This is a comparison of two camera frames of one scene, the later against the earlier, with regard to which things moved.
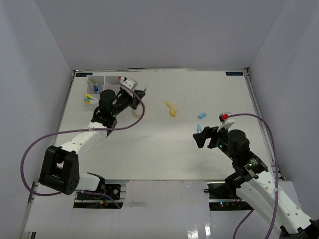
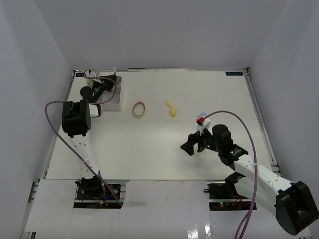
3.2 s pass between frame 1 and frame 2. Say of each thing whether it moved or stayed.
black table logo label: stayed
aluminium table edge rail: stayed
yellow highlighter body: stayed
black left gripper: moved
